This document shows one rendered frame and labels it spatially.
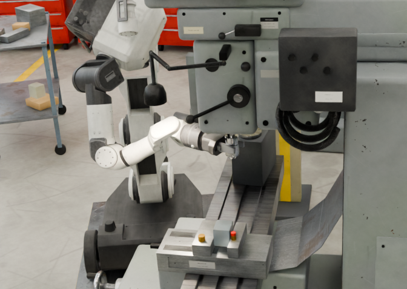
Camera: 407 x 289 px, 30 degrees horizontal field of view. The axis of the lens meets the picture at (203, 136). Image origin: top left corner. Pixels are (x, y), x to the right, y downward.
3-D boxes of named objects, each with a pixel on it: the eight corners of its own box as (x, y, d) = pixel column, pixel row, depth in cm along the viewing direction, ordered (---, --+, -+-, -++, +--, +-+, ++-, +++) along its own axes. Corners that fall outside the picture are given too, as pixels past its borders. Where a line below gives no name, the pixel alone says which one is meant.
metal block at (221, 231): (214, 245, 238) (212, 229, 236) (217, 235, 244) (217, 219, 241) (230, 246, 237) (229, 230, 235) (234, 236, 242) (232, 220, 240)
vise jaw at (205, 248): (192, 255, 236) (191, 245, 234) (203, 229, 249) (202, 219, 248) (211, 257, 235) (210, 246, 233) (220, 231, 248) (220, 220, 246)
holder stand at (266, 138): (232, 183, 291) (229, 136, 283) (247, 158, 310) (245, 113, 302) (263, 186, 288) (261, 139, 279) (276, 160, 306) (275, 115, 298)
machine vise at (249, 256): (157, 271, 242) (154, 242, 237) (169, 245, 255) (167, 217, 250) (266, 280, 234) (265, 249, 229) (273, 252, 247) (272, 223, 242)
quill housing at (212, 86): (197, 136, 241) (190, 40, 227) (209, 111, 259) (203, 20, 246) (257, 137, 237) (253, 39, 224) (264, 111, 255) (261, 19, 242)
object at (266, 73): (255, 131, 234) (252, 51, 223) (264, 101, 256) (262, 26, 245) (318, 133, 230) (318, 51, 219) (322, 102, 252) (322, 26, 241)
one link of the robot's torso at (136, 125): (125, 141, 331) (114, 36, 315) (166, 139, 331) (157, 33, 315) (123, 154, 316) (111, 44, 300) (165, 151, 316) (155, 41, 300)
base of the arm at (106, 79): (86, 101, 276) (66, 81, 270) (103, 74, 282) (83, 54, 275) (113, 100, 266) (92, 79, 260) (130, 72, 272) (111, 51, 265)
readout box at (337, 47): (278, 113, 202) (277, 37, 193) (282, 100, 210) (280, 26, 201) (355, 114, 198) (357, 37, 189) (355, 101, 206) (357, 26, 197)
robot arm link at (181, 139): (184, 141, 255) (158, 134, 261) (198, 154, 264) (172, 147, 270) (198, 112, 258) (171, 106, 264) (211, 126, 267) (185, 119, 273)
